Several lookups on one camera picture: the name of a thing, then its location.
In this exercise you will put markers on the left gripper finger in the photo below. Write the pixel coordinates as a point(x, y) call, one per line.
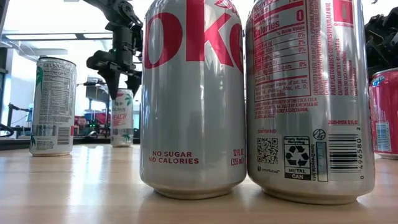
point(112, 81)
point(134, 82)

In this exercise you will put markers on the white Celsius Peach Vibe can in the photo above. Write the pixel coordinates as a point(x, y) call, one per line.
point(122, 124)

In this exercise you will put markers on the white Celsius can green palm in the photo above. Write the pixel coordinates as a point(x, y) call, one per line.
point(53, 109)

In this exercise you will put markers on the red Fanta soda can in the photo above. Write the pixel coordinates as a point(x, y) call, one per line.
point(385, 118)

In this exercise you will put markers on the silver Diet Coke can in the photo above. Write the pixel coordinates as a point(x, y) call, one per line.
point(192, 109)
point(311, 118)

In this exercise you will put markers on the grey hanging box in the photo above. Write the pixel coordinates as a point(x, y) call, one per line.
point(93, 95)

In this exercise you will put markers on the red blue shelving cart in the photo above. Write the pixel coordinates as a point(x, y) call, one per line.
point(101, 118)

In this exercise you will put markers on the black background rack frame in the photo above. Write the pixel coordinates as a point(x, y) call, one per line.
point(87, 83)

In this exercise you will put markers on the black metal table frame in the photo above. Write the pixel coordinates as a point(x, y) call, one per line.
point(15, 143)

